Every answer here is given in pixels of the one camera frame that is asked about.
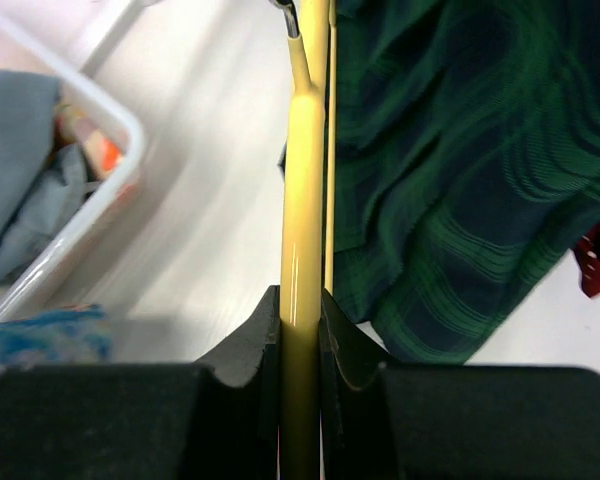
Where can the light blue denim skirt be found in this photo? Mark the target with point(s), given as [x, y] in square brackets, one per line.
[44, 180]

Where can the blue floral skirt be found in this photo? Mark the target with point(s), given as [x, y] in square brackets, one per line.
[78, 334]

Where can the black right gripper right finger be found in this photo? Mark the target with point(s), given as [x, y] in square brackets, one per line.
[386, 419]

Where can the orange floral white skirt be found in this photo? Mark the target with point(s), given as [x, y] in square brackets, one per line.
[100, 145]

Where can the yellow plastic hanger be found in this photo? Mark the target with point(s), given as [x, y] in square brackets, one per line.
[301, 282]

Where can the white plastic mesh basket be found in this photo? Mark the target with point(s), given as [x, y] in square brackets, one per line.
[19, 49]

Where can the metal clothes rack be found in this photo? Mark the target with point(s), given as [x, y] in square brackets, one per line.
[104, 32]

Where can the dark green plaid skirt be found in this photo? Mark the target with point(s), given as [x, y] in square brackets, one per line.
[467, 162]

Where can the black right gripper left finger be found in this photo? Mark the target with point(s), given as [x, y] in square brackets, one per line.
[214, 418]

